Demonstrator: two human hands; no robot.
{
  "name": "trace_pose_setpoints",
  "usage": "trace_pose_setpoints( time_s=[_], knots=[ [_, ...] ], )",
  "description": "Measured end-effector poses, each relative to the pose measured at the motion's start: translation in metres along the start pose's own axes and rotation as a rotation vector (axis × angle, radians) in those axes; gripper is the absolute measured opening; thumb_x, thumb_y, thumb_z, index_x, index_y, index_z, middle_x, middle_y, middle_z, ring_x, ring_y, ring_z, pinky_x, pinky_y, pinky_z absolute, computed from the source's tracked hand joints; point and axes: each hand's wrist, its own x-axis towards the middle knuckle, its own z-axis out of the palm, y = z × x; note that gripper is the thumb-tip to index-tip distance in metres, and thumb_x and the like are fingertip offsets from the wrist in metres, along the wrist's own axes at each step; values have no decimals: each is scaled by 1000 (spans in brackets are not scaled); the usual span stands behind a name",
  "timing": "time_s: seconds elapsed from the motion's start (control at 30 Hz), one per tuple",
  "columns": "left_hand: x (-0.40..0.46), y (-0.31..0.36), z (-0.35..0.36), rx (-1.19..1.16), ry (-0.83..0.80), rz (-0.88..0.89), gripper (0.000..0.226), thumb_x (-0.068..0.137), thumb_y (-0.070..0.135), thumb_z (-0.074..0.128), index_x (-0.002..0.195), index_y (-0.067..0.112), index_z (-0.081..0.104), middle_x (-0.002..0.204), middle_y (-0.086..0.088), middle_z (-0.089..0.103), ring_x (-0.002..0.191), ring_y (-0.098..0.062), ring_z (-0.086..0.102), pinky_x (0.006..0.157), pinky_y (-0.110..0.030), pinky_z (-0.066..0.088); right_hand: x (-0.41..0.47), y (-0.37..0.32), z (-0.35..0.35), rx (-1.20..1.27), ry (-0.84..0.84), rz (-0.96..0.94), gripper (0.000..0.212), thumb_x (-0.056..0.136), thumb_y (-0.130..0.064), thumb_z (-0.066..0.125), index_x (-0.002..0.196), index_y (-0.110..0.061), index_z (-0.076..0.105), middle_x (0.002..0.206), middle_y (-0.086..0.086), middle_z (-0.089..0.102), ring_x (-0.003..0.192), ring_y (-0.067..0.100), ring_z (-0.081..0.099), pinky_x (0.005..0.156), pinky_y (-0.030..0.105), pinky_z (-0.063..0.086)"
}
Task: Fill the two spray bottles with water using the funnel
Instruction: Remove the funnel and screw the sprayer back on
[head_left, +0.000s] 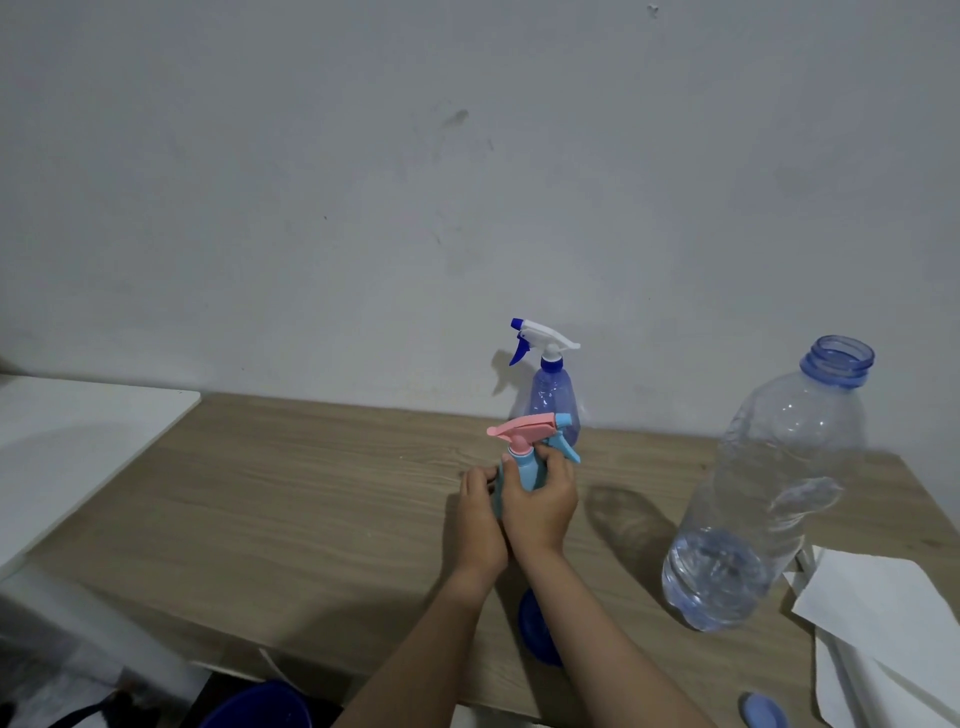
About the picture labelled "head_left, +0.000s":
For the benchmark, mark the white paper towels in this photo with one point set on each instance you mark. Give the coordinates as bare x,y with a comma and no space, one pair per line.
885,622

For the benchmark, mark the person's left hand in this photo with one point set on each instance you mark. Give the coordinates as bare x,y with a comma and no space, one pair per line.
480,532

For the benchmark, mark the person's right forearm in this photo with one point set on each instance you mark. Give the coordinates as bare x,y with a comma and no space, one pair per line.
607,652

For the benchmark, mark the clear plastic water bottle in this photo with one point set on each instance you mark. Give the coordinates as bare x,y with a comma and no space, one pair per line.
780,465

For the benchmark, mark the pink spray trigger head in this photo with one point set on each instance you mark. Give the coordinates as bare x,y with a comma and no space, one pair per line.
525,429

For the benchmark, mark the person's left forearm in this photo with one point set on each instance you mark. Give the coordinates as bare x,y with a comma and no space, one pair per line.
420,660

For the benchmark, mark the dark blue spray bottle body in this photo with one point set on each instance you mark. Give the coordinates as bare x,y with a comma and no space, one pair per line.
555,394

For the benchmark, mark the blue bucket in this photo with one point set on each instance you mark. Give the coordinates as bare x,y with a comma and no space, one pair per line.
255,709

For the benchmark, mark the person's right hand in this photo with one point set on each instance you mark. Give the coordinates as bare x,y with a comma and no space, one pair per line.
540,521

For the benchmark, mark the light blue spray bottle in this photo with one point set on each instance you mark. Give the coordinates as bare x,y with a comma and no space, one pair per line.
525,469

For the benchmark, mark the white cabinet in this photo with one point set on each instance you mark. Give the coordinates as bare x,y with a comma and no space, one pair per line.
75,442

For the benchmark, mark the blue bottle cap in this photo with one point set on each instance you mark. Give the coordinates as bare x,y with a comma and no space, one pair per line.
763,711

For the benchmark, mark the blue plastic funnel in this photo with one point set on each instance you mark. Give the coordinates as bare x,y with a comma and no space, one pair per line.
534,630

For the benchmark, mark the white blue trigger sprayer head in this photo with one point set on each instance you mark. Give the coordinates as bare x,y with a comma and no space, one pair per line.
547,335

